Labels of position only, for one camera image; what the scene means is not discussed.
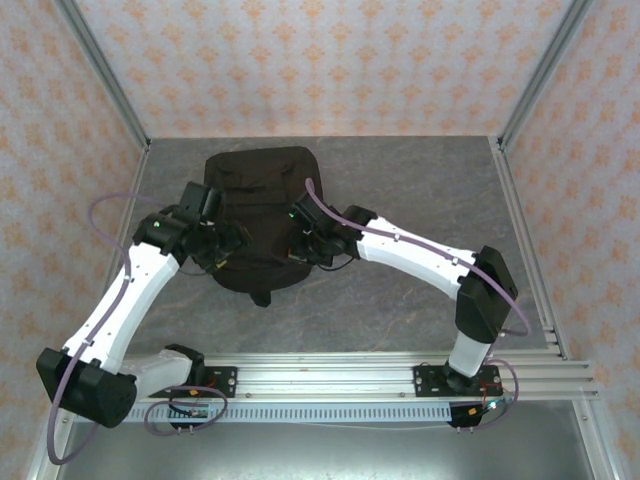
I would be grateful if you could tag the aluminium corner post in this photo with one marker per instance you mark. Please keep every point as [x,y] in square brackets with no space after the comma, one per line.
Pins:
[108,75]
[540,75]

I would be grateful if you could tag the aluminium side rail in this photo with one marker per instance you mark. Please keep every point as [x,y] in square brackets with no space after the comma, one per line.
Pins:
[504,162]
[139,172]

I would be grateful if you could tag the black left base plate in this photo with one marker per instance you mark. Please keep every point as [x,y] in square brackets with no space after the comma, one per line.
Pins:
[225,382]

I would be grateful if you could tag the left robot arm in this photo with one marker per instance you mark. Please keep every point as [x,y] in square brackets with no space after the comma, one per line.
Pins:
[130,300]

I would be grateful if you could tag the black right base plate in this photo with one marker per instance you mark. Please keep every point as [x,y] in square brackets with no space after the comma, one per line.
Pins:
[427,382]

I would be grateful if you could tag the aluminium mounting rail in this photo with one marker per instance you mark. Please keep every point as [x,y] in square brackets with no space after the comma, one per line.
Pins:
[325,380]

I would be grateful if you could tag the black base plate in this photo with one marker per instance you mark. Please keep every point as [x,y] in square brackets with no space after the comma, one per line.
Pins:
[225,382]
[427,382]

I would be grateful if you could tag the black backpack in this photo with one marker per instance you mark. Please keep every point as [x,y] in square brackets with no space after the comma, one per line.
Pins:
[265,200]

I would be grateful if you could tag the grey metal lower shelf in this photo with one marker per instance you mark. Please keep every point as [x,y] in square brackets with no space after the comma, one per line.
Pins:
[320,455]

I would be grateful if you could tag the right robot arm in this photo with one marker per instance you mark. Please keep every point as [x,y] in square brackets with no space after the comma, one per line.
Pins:
[430,260]

